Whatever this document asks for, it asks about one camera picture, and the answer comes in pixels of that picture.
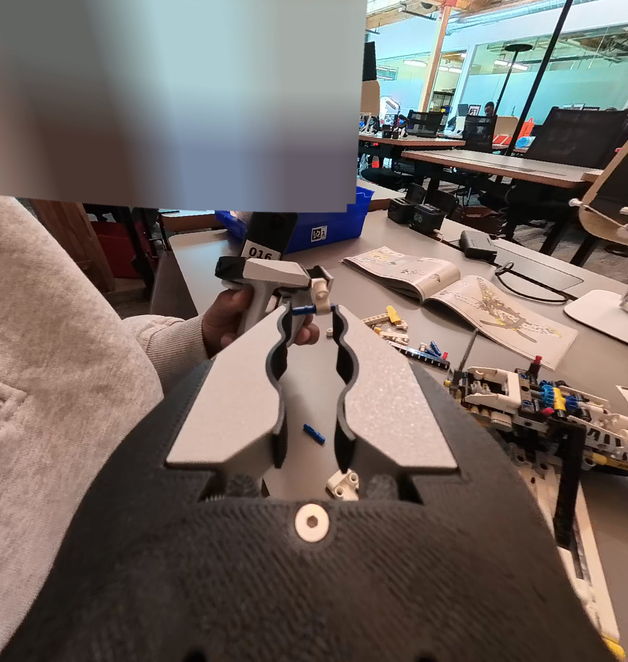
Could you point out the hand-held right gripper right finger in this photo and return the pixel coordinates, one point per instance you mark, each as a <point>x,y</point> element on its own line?
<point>396,413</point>

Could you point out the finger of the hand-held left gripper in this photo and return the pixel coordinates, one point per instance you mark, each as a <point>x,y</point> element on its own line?
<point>277,274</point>
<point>316,273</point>

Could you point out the person's left hand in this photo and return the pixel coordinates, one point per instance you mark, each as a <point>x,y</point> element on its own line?
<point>226,320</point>

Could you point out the long white lego beam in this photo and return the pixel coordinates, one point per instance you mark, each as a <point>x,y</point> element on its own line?
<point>376,318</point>

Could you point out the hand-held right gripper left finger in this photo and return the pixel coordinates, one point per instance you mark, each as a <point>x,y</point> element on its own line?
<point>226,413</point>

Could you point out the yellow lego wedge piece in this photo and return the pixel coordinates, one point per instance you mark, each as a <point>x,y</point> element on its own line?
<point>392,314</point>

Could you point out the wooden cabinet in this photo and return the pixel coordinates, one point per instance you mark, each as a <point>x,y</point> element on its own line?
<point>65,243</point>

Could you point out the black charger dock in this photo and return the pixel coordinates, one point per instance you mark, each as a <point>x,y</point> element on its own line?
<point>404,204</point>
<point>430,214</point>

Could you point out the black power adapter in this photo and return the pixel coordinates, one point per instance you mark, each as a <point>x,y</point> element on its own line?
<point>477,243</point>

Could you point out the long black lego beam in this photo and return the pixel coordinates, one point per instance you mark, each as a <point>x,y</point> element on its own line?
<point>422,357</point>

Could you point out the white connector with blue pin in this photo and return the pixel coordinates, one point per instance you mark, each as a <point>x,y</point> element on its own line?
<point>321,297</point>

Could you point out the small white lego bracket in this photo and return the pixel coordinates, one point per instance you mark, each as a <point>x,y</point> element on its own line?
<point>342,483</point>

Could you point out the person's left forearm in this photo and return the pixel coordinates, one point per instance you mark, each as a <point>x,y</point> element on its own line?
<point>174,346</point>

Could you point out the black computer monitor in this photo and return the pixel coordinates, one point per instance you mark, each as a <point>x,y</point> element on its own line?
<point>425,123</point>

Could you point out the lego helicopter model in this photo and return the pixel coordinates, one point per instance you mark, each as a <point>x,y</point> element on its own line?
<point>495,382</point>

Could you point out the wooden office desk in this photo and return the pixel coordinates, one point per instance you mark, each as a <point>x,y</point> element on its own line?
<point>412,140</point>
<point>500,165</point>

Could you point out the white lego connector cluster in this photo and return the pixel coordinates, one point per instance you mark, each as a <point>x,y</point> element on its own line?
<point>394,335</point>

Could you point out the blue plastic bin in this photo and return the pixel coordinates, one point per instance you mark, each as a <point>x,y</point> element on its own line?
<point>350,217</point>

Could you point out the red box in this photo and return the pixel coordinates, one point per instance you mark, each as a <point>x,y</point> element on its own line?
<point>114,248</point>

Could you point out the open lego instruction booklet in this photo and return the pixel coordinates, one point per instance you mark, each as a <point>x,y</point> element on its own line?
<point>500,315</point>

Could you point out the black floor lamp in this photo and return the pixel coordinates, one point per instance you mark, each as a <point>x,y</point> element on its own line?
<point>510,77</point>

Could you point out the black office chair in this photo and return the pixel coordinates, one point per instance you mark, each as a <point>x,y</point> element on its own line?
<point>572,134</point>
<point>480,132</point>

